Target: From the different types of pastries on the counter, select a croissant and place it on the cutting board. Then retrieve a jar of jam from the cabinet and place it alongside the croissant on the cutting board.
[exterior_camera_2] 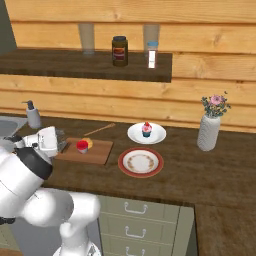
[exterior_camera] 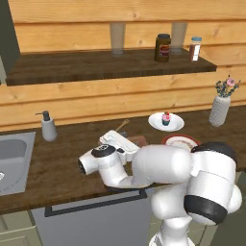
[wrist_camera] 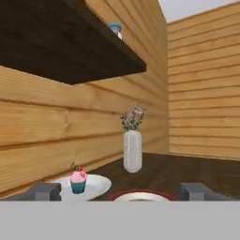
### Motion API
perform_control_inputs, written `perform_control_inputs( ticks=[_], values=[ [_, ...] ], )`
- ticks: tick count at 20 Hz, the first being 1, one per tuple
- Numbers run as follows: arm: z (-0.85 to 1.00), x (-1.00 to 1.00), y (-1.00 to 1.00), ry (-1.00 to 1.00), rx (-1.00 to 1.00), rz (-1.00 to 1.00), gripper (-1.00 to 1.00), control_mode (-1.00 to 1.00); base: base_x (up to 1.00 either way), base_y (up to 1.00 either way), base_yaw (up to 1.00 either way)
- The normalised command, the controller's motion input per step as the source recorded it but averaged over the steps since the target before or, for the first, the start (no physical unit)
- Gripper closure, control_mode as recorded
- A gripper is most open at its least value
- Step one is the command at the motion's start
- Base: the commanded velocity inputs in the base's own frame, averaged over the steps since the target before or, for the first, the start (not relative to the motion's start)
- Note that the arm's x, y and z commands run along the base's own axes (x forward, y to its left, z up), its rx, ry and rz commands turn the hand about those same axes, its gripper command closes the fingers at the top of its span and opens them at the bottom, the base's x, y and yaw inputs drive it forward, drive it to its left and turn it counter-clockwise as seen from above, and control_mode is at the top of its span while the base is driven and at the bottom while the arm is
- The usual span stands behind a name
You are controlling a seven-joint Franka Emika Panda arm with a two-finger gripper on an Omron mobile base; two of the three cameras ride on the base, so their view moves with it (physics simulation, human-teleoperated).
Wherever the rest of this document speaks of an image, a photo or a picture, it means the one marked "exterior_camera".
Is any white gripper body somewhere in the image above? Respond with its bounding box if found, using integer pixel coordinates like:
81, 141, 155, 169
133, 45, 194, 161
98, 129, 141, 156

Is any dark jam jar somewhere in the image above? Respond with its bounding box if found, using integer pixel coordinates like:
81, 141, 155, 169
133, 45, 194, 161
154, 33, 172, 63

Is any reddish brown flat block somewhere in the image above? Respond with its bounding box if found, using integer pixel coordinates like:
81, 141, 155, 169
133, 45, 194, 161
127, 135, 149, 149

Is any pink cupcake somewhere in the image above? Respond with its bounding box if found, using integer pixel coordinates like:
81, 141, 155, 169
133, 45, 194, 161
160, 111, 173, 127

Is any white plate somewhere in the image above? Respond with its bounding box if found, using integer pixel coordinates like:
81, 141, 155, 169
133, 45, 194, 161
147, 111, 185, 133

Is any red rimmed plate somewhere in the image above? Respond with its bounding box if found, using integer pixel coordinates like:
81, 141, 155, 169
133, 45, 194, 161
160, 134, 202, 153

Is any grey soap dispenser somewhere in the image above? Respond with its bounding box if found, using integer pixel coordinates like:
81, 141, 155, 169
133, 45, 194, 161
35, 110, 59, 143

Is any dark wooden shelf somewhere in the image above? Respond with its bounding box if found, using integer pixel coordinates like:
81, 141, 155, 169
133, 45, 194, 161
5, 47, 218, 86

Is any grey dishwasher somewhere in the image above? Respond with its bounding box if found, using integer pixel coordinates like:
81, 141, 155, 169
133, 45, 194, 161
31, 186, 156, 246

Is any white vase with flowers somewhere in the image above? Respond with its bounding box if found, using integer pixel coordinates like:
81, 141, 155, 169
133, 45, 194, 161
209, 75, 242, 128

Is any clear drinking glass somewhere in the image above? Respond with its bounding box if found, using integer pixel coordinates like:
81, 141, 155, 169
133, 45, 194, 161
170, 21, 188, 54
110, 21, 127, 56

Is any steel sink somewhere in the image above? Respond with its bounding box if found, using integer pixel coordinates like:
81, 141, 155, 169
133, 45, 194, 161
0, 131, 37, 197

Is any spice shaker with blue lid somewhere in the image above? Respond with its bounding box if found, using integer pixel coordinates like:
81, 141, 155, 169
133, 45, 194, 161
187, 36, 203, 62

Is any black dishwasher handle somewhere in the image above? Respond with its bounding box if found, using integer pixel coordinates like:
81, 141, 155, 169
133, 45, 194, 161
43, 188, 149, 218

